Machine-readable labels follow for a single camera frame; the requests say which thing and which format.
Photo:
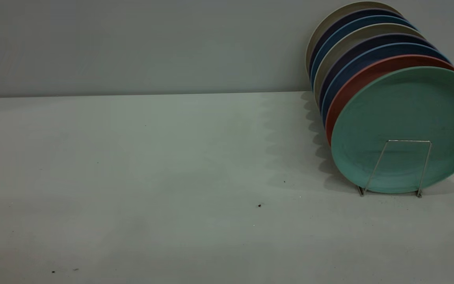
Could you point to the pink plate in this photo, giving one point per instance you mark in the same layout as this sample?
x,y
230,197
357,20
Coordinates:
x,y
404,61

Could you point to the green plate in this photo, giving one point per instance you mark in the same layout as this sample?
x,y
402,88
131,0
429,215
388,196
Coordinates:
x,y
408,106

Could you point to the beige plate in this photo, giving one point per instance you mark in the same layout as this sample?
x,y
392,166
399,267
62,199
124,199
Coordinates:
x,y
376,28
365,4

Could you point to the dark purple plate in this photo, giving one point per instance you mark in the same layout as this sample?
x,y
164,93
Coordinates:
x,y
388,38
369,12

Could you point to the blue plate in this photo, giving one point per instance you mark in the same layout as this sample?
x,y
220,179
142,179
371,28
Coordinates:
x,y
396,49
373,19

